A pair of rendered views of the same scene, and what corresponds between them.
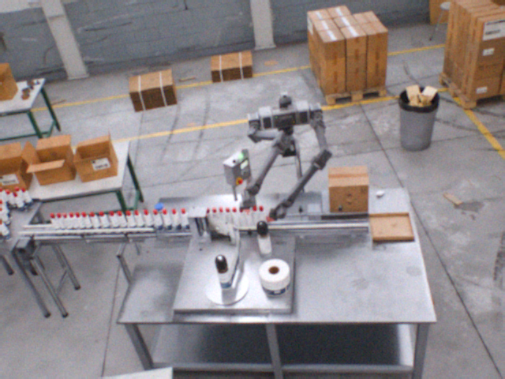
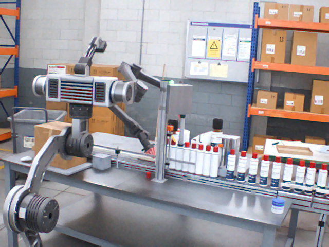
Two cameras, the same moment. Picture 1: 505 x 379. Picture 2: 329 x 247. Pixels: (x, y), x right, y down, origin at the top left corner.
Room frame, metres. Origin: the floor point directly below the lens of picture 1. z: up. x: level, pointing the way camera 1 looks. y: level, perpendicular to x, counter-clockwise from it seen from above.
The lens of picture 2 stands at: (5.64, 0.69, 1.69)
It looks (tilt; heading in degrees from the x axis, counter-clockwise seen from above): 10 degrees down; 195
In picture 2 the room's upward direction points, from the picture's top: 3 degrees clockwise
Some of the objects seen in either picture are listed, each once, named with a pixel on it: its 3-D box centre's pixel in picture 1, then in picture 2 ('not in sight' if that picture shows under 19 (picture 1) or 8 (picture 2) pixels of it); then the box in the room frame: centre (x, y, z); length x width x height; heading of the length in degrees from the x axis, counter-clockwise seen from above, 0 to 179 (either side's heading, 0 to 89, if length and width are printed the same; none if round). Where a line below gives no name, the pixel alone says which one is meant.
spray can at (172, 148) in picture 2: (248, 217); (172, 154); (2.96, 0.06, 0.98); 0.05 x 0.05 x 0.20
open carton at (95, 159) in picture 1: (95, 155); not in sight; (4.23, 1.44, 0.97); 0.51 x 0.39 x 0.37; 5
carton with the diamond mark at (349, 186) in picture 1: (348, 189); (60, 144); (3.10, -0.74, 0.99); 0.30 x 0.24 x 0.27; 79
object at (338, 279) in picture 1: (274, 249); (159, 165); (2.74, -0.09, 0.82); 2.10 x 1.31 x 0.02; 79
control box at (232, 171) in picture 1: (237, 169); (177, 99); (3.06, 0.09, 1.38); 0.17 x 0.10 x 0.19; 134
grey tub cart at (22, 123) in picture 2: not in sight; (38, 139); (1.20, -2.15, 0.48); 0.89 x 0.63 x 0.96; 18
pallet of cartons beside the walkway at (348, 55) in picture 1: (345, 52); not in sight; (6.66, -1.58, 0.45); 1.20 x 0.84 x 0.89; 1
